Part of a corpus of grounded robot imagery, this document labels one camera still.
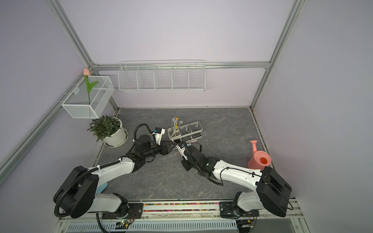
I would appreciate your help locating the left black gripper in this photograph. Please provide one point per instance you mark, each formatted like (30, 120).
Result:
(164, 149)

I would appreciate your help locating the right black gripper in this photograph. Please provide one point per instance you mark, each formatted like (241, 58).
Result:
(184, 163)

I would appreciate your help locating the yellow toothbrush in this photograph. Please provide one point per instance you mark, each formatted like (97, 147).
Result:
(176, 123)

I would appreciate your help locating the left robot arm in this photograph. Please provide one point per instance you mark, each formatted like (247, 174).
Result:
(78, 194)

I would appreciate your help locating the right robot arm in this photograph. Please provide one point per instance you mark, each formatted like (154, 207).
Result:
(267, 189)

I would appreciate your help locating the cream toothbrush holder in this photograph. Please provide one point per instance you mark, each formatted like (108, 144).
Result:
(188, 132)

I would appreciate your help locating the potted green plant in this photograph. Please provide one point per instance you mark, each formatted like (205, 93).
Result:
(109, 129)

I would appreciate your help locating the pink watering can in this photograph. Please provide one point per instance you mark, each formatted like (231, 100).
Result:
(260, 159)

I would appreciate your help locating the white mesh box basket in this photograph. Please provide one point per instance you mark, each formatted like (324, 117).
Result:
(76, 102)

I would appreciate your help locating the white vent grille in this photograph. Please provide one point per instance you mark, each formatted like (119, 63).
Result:
(170, 226)

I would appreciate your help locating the artificial pink tulip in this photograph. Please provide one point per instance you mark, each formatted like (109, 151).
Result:
(89, 85)

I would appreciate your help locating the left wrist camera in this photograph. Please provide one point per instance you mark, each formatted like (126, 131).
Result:
(158, 134)

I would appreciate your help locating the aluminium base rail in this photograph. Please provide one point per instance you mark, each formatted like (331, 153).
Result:
(189, 210)

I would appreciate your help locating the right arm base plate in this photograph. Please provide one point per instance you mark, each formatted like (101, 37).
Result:
(230, 211)

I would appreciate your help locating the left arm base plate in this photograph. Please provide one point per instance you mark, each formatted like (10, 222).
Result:
(126, 211)

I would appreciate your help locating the white wire wall basket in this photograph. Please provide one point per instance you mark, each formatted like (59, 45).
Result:
(162, 75)

